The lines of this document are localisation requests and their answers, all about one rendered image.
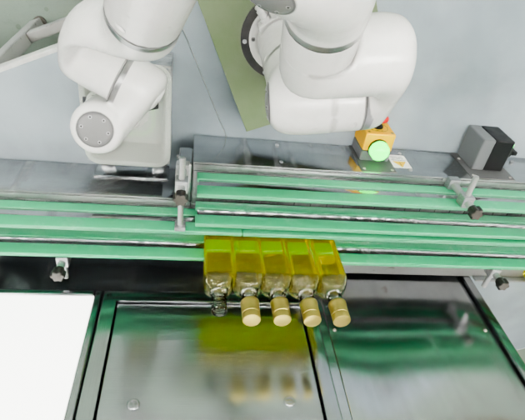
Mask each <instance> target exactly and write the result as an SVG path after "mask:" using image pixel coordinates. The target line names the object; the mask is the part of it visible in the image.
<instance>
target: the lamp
mask: <svg viewBox="0 0 525 420"><path fill-rule="evenodd" d="M368 153H369V155H370V156H371V157H372V159H373V160H376V161H382V160H384V159H385V158H387V157H388V154H389V153H390V149H389V147H388V144H387V143H386V142H385V141H384V140H382V139H378V140H375V141H373V142H371V143H370V145H369V146H368Z"/></svg>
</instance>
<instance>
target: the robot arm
mask: <svg viewBox="0 0 525 420"><path fill-rule="evenodd" d="M196 1H197V0H83V1H81V2H80V3H79V4H78V5H76V6H75V7H74V8H73V9H72V11H71V12H70V13H69V14H68V15H67V17H66V19H65V21H64V23H63V25H62V28H61V31H60V33H59V37H58V43H57V61H58V66H59V67H60V69H61V71H62V73H63V74H64V75H65V76H67V77H68V78H70V79H71V80H73V81H74V82H75V83H78V84H79V85H81V86H83V87H85V88H86V89H88V90H90V91H91V92H90V93H89V94H88V95H87V96H86V97H82V104H81V105H80V106H79V107H78V108H76V110H75V111H74V113H73V114H72V116H71V120H70V130H71V134H72V137H73V139H74V140H75V142H76V143H77V144H78V145H79V146H80V147H81V148H82V149H84V150H86V151H88V152H90V153H96V154H104V153H110V152H111V151H113V150H115V149H116V148H118V147H119V145H120V144H121V143H122V142H123V140H124V139H125V137H126V136H127V135H128V134H129V133H130V132H131V131H132V130H133V129H134V128H137V127H140V126H142V125H143V124H144V123H145V122H146V121H147V120H148V111H151V110H155V109H158V103H159V102H160V100H161V99H162V97H163V94H164V93H165V92H166V89H167V84H168V77H167V75H166V73H165V72H164V71H163V70H162V69H161V68H159V67H157V66H156V65H154V64H152V63H150V61H154V60H158V59H160V58H163V57H165V56H166V55H167V54H169V53H170V52H171V51H172V50H173V48H174V46H175V45H176V43H177V41H178V38H179V36H180V34H181V32H182V30H183V27H184V25H185V23H186V21H187V20H188V16H189V15H190V13H191V11H192V10H193V7H194V5H195V3H196ZM250 1H251V2H252V3H254V4H255V5H256V7H255V10H257V15H258V16H257V17H256V18H255V20H254V22H253V23H252V26H251V29H250V33H249V47H250V50H251V53H252V56H253V57H254V59H255V60H256V62H257V63H258V64H259V65H260V66H261V67H262V68H263V72H264V76H265V80H266V85H267V86H266V88H265V90H266V92H265V109H266V114H267V120H268V121H269V122H270V124H271V126H272V127H273V128H274V129H275V130H277V131H278V132H280V133H284V134H289V135H310V134H322V133H337V132H348V131H359V130H367V129H371V128H375V127H377V126H379V125H380V124H382V123H383V121H384V120H385V119H386V118H387V116H388V114H389V113H390V112H391V111H392V110H393V108H394V106H395V105H396V104H397V102H398V100H399V99H400V98H401V96H402V95H403V94H404V92H405V91H406V89H407V87H408V85H409V83H410V82H411V79H412V77H413V72H414V68H415V65H416V60H417V39H416V35H415V32H414V29H413V27H412V25H411V23H410V22H409V21H408V20H407V19H406V18H405V17H404V16H402V15H400V14H398V13H395V12H372V11H373V8H374V5H375V2H376V0H250Z"/></svg>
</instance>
